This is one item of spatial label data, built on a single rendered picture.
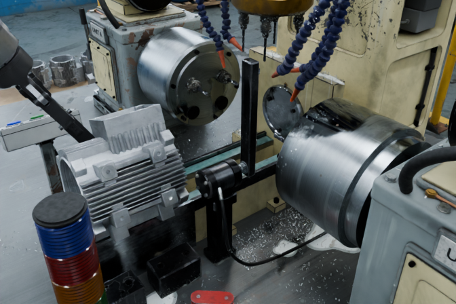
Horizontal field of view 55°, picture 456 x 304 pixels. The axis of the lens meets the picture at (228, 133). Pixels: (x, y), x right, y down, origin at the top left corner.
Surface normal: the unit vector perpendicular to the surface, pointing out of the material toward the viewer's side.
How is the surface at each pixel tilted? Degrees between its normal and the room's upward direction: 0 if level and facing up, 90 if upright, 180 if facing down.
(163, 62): 51
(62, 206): 0
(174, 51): 36
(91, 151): 66
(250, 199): 90
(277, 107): 90
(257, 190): 90
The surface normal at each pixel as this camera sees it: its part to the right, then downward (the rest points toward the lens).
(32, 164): 0.00, -0.86
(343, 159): -0.59, -0.37
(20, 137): 0.55, 0.06
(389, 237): -0.80, 0.29
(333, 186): -0.75, -0.03
